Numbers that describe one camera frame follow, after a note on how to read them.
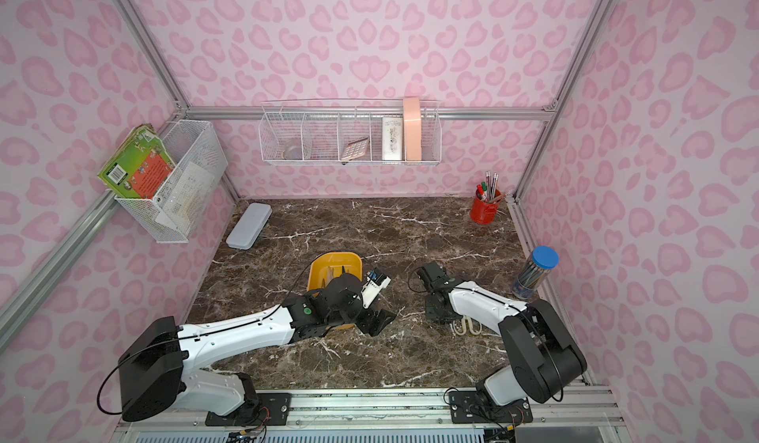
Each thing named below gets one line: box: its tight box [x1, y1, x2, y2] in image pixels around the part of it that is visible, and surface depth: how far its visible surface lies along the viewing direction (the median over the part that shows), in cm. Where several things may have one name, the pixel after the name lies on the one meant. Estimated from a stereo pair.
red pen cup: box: [470, 188, 503, 226], surface depth 113 cm
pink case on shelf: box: [403, 96, 422, 162], surface depth 84 cm
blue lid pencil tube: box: [511, 245, 560, 300], surface depth 81 cm
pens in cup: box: [475, 170, 504, 203], surface depth 109 cm
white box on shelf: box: [381, 116, 404, 162], surface depth 95 cm
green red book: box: [96, 122, 176, 200], surface depth 73 cm
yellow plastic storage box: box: [306, 251, 364, 292], surface depth 100 cm
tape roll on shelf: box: [280, 145, 303, 161], surface depth 97 cm
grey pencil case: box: [225, 202, 273, 251], surface depth 112 cm
